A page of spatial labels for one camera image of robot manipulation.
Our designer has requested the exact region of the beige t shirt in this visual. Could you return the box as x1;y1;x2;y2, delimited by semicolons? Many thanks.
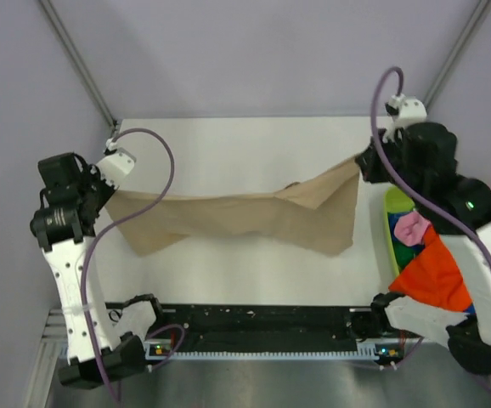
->
105;158;359;256

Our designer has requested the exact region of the aluminium frame post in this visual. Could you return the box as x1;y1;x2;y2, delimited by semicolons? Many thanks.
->
423;0;491;111
37;0;117;130

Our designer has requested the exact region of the right aluminium frame post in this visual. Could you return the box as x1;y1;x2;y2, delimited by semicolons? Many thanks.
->
423;0;491;111

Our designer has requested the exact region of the dark green t shirt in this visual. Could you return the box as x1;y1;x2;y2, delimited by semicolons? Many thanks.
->
392;241;424;271

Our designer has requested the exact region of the blue t shirt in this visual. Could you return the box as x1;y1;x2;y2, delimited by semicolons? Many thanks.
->
387;212;406;242

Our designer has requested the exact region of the green plastic basket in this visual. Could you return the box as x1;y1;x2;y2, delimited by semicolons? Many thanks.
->
382;186;424;277

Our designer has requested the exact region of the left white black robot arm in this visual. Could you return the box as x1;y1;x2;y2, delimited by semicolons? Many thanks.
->
30;149;166;389

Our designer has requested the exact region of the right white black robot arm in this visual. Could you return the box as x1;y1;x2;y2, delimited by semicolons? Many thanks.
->
355;122;491;376

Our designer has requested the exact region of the grey slotted cable duct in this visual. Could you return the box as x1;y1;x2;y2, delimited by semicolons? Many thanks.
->
143;343;402;362

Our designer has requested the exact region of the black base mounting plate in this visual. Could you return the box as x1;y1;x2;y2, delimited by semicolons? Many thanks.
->
104;302;420;354

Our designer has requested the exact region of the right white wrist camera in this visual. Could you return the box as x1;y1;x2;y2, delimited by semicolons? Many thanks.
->
383;93;427;141

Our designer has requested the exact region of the pink t shirt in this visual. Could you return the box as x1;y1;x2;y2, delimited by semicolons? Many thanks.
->
393;211;431;247

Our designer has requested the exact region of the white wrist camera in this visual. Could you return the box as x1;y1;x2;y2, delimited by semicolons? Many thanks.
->
96;139;136;190
383;93;427;141

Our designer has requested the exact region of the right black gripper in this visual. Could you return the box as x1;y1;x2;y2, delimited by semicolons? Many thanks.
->
355;127;423;200

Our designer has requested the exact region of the left aluminium frame post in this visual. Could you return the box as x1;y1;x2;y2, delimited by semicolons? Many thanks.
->
37;0;117;130

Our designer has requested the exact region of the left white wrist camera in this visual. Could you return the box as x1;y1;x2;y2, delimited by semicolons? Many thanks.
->
96;139;136;190

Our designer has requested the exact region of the orange t shirt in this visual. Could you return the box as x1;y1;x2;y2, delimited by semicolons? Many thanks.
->
389;223;476;314

